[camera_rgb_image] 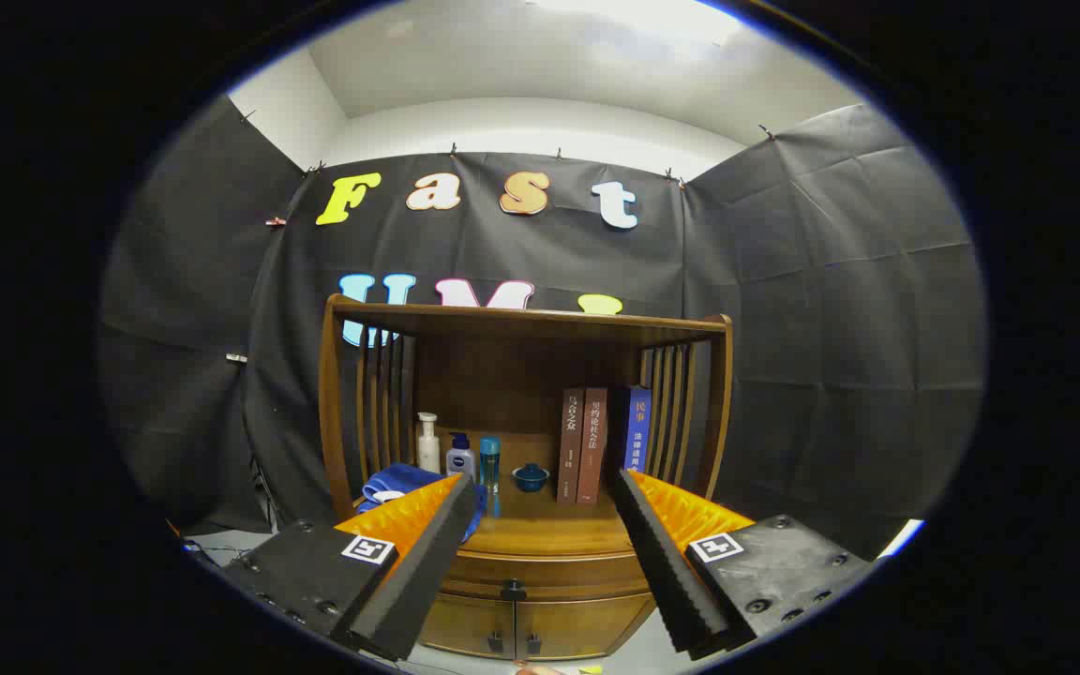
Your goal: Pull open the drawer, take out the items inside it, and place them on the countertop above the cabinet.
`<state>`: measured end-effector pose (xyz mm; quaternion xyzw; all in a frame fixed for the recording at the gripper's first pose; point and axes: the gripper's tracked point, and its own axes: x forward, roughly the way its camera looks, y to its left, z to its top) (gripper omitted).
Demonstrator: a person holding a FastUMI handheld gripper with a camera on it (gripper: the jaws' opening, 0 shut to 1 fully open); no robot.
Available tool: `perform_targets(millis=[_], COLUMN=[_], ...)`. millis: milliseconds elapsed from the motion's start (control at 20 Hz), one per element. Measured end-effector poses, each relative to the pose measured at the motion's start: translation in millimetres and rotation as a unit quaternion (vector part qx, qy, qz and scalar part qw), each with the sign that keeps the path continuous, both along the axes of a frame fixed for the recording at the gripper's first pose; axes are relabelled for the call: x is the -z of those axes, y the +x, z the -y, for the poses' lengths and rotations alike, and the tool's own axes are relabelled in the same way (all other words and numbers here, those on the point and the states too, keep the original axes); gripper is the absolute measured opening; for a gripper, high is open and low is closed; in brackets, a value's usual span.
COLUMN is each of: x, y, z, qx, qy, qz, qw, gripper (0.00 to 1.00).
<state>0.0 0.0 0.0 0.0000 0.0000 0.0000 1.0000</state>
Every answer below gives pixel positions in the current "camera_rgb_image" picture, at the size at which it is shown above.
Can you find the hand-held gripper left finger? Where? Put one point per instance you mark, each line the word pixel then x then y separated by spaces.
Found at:
pixel 427 562

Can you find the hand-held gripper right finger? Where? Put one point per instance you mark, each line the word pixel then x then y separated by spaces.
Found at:
pixel 667 562

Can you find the wooden drawer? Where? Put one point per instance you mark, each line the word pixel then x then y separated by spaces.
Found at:
pixel 549 572

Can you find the wooden countertop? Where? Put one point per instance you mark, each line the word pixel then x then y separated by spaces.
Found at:
pixel 540 525

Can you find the wooden cabinet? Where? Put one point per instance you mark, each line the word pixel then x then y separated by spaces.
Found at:
pixel 521 366

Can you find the folded blue towel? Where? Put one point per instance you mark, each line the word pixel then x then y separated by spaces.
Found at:
pixel 399 480

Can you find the white bottle blue cap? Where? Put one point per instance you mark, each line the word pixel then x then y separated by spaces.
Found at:
pixel 460 461

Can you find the white pump bottle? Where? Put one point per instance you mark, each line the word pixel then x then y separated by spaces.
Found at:
pixel 428 450

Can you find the clear teal bottle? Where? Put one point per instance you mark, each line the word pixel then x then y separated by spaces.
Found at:
pixel 489 464

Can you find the dark blue lidded teacup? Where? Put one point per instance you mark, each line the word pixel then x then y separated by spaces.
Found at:
pixel 531 478

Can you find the light brown book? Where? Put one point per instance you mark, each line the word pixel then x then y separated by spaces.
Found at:
pixel 593 450

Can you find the blue book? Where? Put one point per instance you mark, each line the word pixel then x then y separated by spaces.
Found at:
pixel 638 431

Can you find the dark brown book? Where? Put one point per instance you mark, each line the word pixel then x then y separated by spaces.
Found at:
pixel 570 450

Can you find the black backdrop cloth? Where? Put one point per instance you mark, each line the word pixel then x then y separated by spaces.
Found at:
pixel 831 328

